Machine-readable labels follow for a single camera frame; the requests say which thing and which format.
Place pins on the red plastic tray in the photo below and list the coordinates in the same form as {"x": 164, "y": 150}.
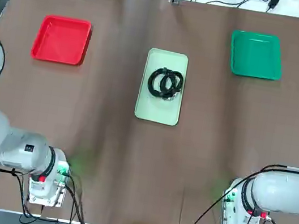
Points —
{"x": 60, "y": 42}

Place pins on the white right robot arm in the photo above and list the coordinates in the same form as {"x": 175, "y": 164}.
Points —
{"x": 277, "y": 191}

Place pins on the green plastic tray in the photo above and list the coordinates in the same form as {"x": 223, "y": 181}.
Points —
{"x": 256, "y": 56}

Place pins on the black power adapter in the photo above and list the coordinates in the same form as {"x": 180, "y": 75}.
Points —
{"x": 273, "y": 2}

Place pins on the pale green flat tray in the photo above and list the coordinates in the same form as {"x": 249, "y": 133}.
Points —
{"x": 157, "y": 110}

